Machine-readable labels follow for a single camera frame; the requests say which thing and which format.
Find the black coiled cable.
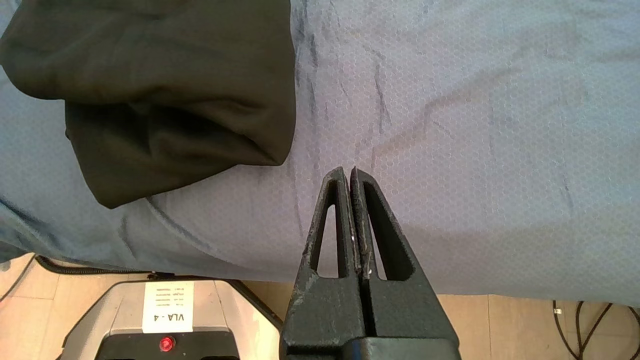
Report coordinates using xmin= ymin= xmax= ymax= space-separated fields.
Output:
xmin=34 ymin=254 xmax=176 ymax=280

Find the grey robot base with label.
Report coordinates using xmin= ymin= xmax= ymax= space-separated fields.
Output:
xmin=57 ymin=279 xmax=285 ymax=360

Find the black garment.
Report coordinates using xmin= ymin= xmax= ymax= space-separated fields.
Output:
xmin=0 ymin=0 xmax=297 ymax=210

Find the thin black floor cable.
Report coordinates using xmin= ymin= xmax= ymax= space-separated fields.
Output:
xmin=575 ymin=301 xmax=591 ymax=360
xmin=552 ymin=300 xmax=583 ymax=360
xmin=582 ymin=302 xmax=613 ymax=360

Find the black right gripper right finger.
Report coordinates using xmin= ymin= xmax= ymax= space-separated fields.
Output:
xmin=350 ymin=166 xmax=459 ymax=341

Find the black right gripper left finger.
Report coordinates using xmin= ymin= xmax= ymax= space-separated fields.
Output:
xmin=280 ymin=166 xmax=368 ymax=360

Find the blue bed sheet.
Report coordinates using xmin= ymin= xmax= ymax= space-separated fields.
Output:
xmin=0 ymin=0 xmax=640 ymax=307

